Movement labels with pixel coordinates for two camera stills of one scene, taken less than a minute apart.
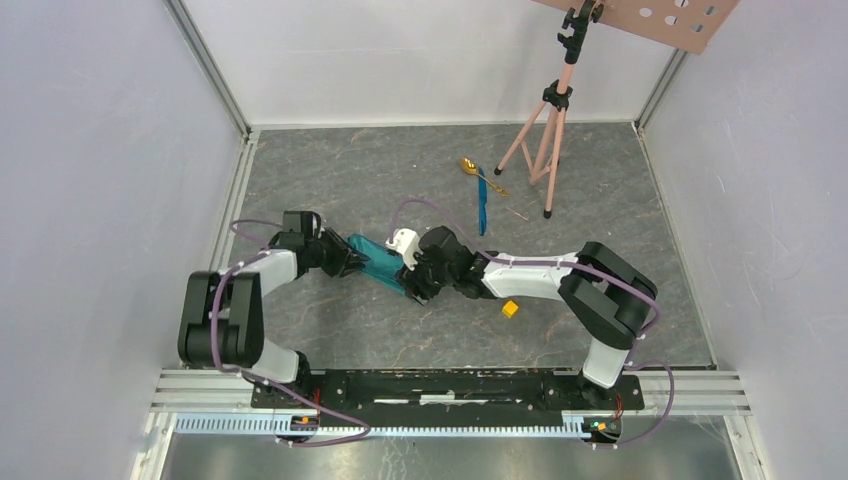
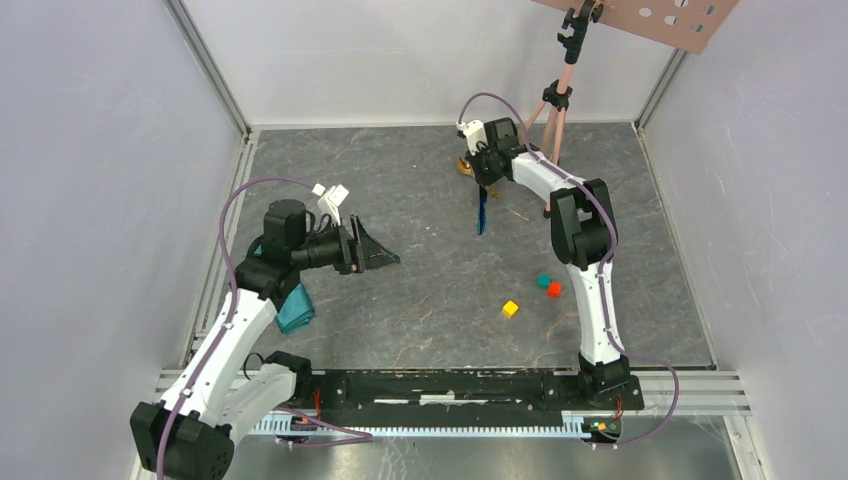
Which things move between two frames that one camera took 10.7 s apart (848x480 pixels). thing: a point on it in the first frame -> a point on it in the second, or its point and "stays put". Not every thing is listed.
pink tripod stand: x=541 y=140 stays put
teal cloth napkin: x=384 y=265 -> x=297 y=310
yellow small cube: x=509 y=308 stays put
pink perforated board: x=685 y=24 stays put
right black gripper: x=412 y=279 -> x=484 y=179
